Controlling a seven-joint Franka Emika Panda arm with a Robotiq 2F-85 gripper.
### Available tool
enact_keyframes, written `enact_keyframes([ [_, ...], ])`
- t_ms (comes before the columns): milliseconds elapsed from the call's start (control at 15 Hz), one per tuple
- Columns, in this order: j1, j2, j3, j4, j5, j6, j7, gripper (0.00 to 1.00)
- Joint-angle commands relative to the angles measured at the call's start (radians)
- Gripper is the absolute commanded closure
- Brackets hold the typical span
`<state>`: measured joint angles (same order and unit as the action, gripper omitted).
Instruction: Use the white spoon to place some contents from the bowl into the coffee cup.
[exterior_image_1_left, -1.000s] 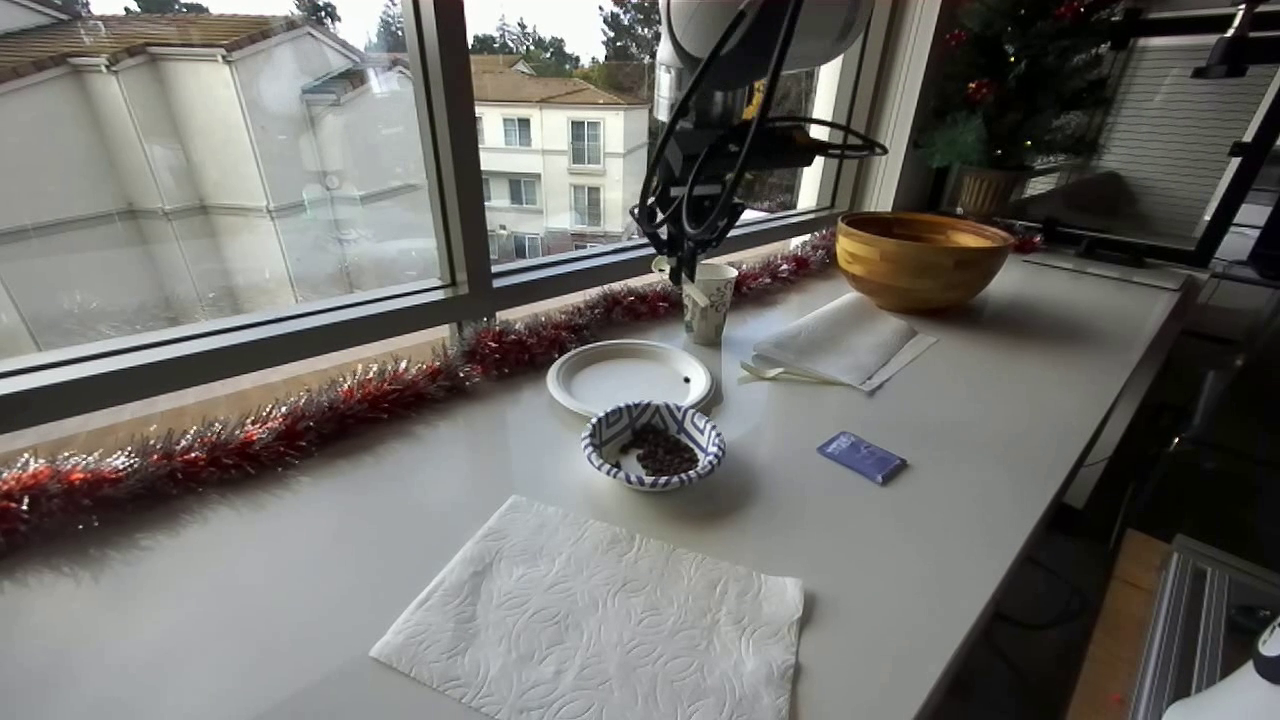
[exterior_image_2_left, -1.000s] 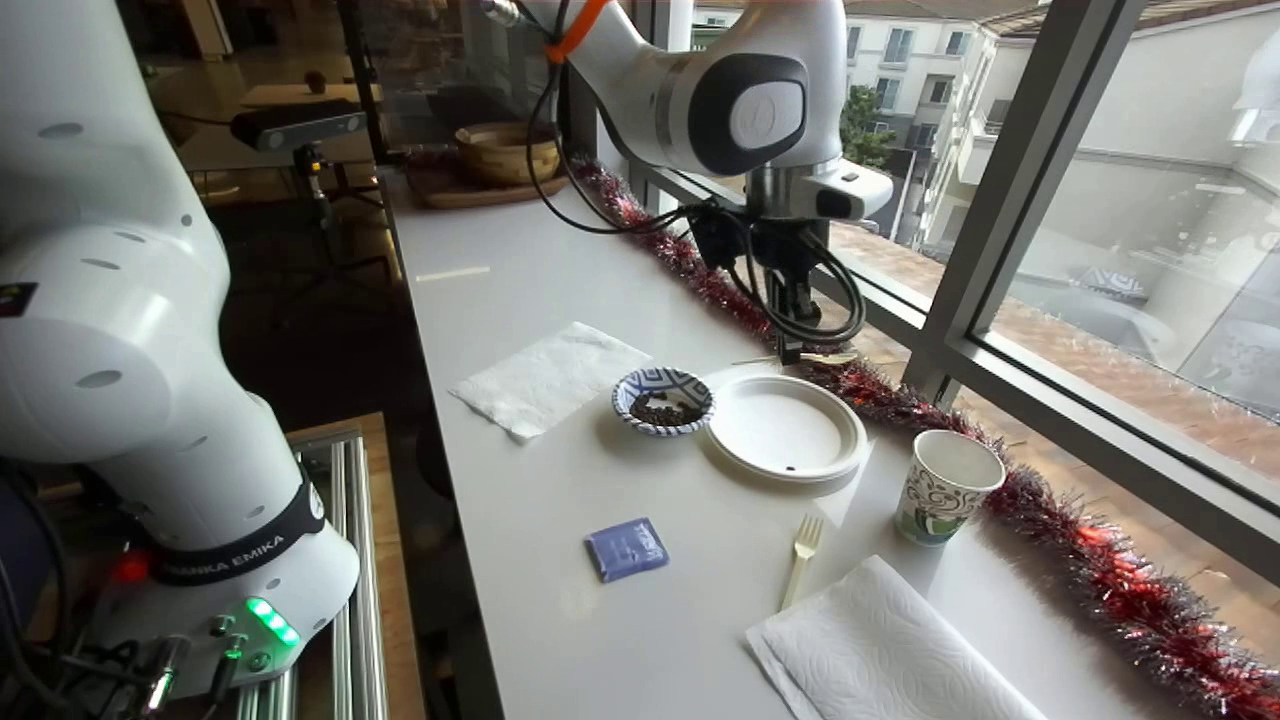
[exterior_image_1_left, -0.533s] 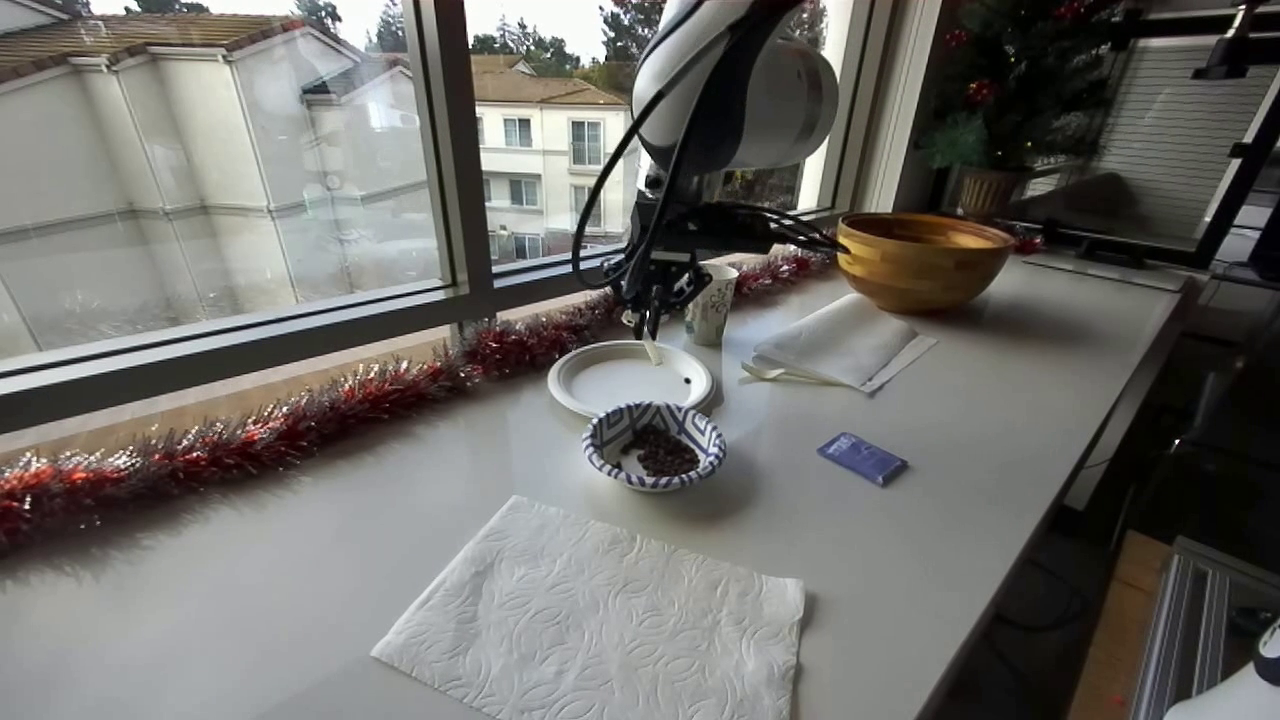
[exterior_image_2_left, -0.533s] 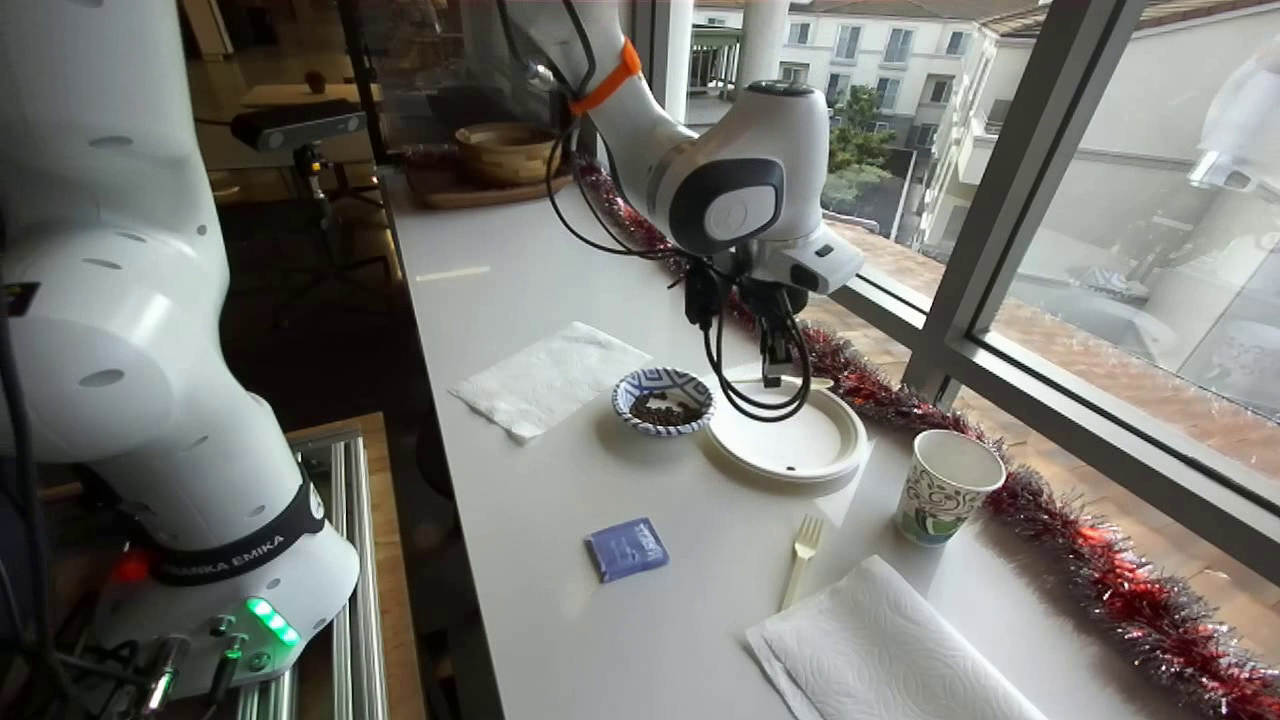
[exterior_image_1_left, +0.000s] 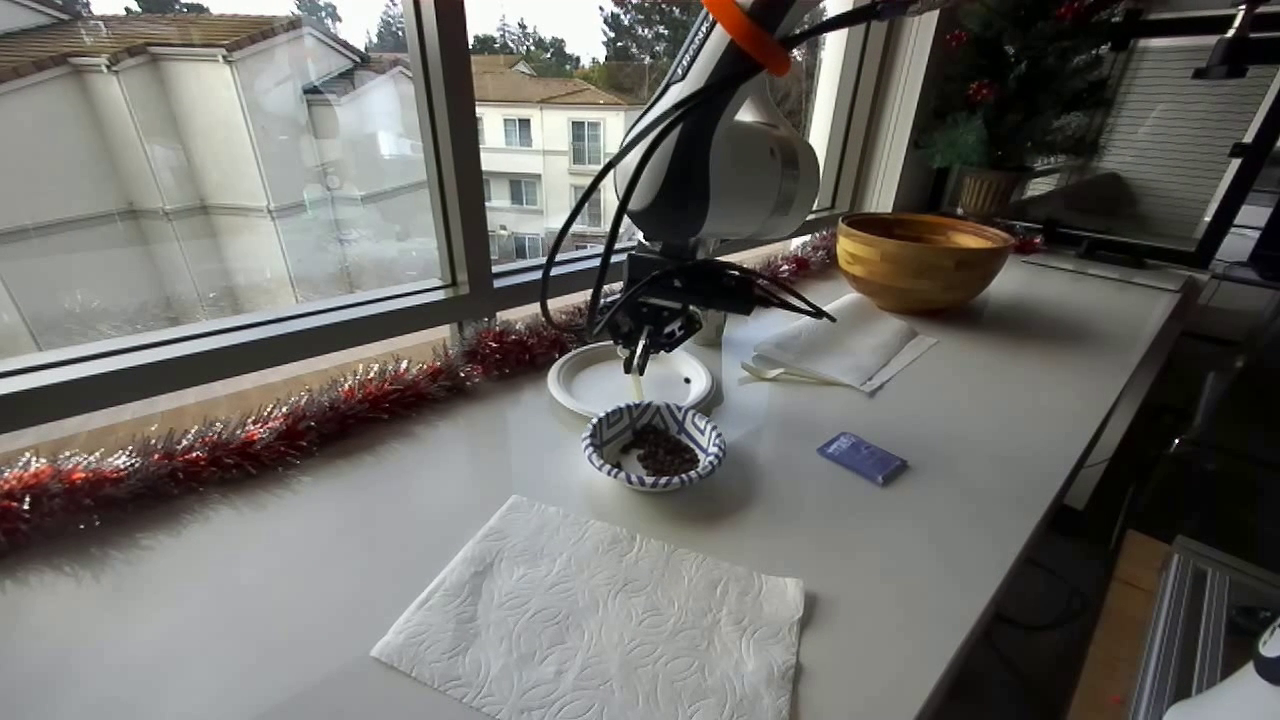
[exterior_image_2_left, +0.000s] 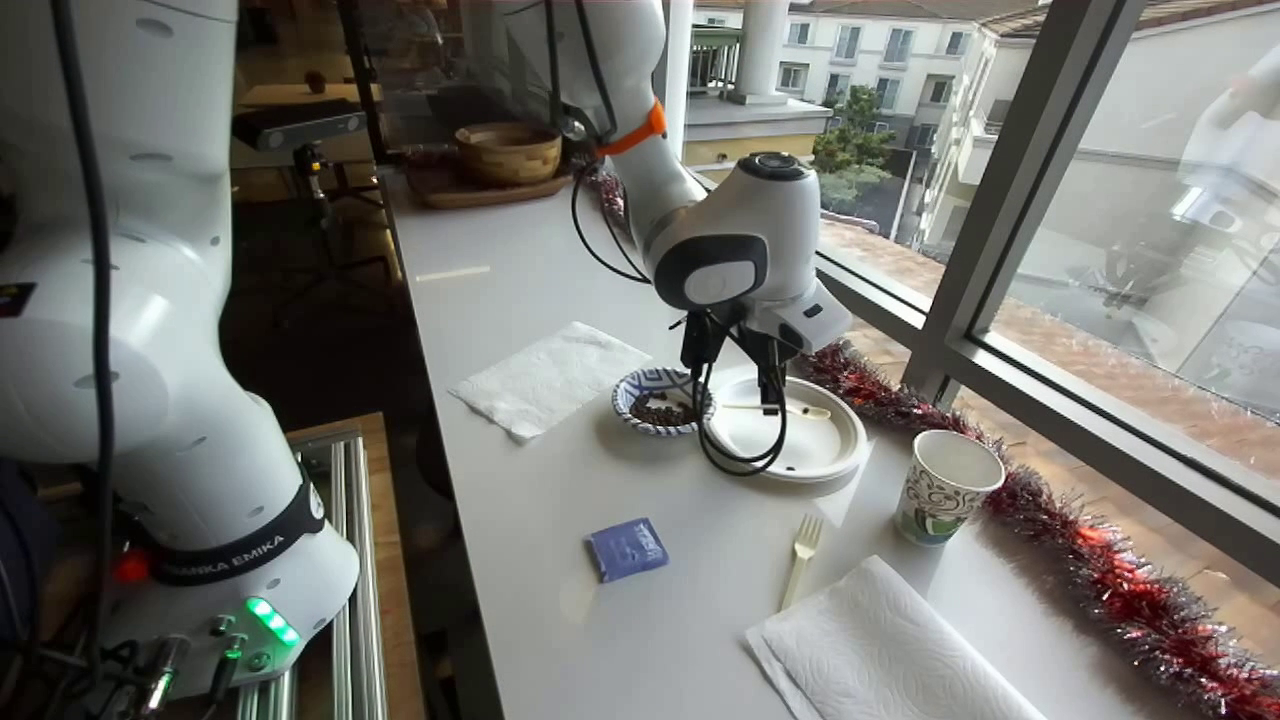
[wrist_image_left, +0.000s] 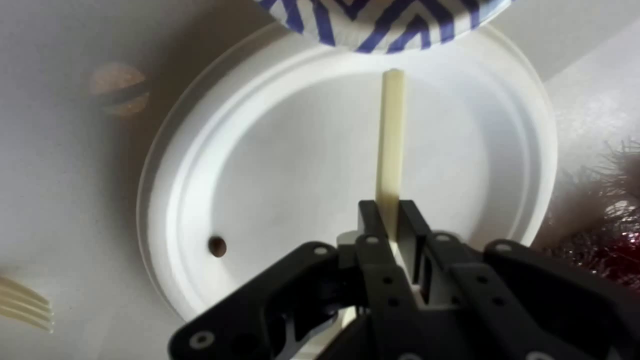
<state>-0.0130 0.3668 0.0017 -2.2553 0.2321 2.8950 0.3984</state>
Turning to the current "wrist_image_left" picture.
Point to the white plastic fork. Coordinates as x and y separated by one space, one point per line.
26 302

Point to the stray coffee bean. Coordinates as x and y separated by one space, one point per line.
217 247

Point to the red tinsel garland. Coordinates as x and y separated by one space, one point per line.
613 252

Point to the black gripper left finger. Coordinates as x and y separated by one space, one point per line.
373 266

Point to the white paper plate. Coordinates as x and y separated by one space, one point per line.
287 173

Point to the blue patterned paper bowl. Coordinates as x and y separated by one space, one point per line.
387 22

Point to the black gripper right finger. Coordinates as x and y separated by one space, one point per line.
533 286

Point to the white plastic spoon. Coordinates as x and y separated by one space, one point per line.
391 141

